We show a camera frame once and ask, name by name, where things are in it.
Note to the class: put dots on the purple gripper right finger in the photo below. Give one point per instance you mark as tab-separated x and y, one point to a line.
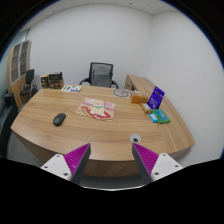
153	166

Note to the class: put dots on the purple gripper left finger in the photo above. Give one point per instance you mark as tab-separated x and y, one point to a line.
71	165

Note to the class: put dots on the black computer mouse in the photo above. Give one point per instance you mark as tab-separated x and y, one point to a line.
59	119

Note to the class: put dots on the colourful patterned mouse pad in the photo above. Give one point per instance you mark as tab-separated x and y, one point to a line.
97	109

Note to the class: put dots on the blue small box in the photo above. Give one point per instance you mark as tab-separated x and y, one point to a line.
153	118

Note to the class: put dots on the green box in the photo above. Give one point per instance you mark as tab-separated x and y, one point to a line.
161	116

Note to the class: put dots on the yellow small box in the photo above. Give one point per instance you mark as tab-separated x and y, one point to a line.
146	108

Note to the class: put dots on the purple standing card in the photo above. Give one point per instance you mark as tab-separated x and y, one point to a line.
156	98

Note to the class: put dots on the orange cardboard box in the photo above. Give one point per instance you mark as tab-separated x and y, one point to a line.
138	98

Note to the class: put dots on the white green leaflet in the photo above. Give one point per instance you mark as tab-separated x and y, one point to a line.
71	88

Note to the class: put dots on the round grey coaster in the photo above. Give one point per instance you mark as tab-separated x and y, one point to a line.
122	93

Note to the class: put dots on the black armchair at left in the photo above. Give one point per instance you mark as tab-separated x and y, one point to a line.
8	113

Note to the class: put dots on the dark box stack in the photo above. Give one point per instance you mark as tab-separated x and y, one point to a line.
55	80

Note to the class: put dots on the black side chair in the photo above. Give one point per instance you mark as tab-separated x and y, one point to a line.
30	88

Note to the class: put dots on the small brown box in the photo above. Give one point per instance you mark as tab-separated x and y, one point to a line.
45	81

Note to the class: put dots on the black mesh office chair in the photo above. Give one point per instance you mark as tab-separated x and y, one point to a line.
101	75

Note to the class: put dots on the grey desk cable grommet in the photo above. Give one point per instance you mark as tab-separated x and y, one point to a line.
135	138

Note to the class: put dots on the wooden wall shelf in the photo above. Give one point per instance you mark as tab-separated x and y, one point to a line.
17	65

